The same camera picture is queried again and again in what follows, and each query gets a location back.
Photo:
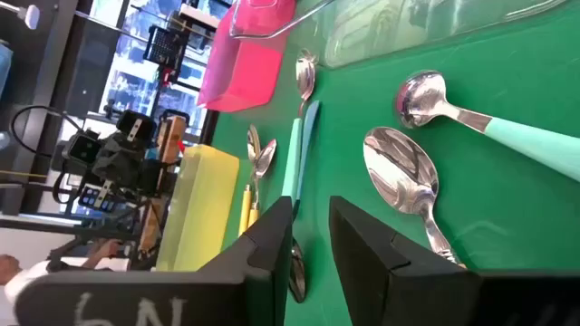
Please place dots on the person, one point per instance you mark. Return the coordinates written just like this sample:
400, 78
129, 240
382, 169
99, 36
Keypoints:
27, 276

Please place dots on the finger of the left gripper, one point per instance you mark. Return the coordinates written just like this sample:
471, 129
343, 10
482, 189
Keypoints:
97, 198
136, 126

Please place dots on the pink plastic bin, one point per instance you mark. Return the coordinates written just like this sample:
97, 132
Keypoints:
244, 77

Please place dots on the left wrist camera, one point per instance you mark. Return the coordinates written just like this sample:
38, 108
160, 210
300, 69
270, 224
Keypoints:
84, 147

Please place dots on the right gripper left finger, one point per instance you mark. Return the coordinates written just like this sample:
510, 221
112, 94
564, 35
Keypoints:
260, 256

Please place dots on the clear plastic bin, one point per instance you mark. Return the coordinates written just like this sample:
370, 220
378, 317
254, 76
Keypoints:
385, 31

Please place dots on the black perforated light panel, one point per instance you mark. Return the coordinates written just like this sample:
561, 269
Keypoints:
164, 45

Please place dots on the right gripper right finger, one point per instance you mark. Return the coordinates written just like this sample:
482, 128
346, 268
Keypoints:
385, 280

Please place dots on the yellow plastic bin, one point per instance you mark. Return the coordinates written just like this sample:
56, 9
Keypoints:
199, 213

